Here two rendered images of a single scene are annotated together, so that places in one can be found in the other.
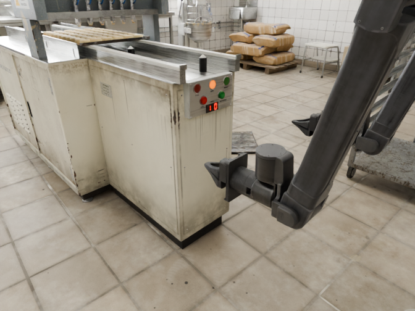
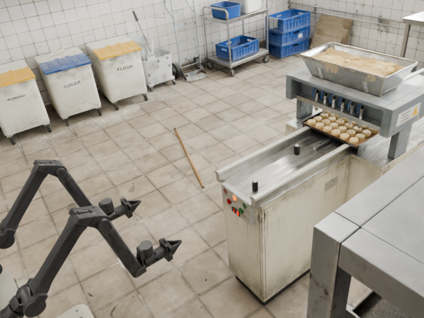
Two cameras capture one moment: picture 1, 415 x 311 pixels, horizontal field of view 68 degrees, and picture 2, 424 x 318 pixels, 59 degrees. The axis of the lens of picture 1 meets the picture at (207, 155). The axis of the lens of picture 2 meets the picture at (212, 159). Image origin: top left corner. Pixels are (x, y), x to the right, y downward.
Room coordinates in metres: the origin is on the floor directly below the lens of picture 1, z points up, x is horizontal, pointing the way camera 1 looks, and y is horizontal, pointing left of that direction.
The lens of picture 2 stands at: (1.38, -1.53, 2.07)
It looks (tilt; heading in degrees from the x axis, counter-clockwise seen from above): 33 degrees down; 101
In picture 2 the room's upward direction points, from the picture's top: 6 degrees counter-clockwise
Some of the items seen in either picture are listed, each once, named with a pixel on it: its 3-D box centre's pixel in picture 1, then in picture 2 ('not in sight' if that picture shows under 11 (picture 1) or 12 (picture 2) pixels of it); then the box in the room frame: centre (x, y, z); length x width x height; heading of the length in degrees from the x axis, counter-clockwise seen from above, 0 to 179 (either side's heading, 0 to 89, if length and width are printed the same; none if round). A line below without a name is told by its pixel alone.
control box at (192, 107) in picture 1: (209, 94); (237, 202); (1.19, -0.01, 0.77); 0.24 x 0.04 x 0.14; 134
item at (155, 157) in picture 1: (160, 139); (286, 217); (1.45, 0.24, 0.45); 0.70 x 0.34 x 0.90; 44
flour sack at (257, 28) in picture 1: (265, 28); not in sight; (5.47, -0.97, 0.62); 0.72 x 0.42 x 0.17; 47
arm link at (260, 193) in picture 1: (268, 189); (110, 214); (0.52, -0.12, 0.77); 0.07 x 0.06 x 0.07; 46
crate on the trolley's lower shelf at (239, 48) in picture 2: not in sight; (237, 48); (0.81, 4.16, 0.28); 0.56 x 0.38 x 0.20; 49
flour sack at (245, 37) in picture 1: (251, 36); not in sight; (5.70, -0.76, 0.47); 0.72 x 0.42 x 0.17; 131
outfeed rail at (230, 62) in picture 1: (115, 39); (378, 130); (1.99, 0.57, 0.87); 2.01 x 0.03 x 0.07; 44
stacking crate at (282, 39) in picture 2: not in sight; (287, 33); (1.58, 4.73, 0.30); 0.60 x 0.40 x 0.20; 41
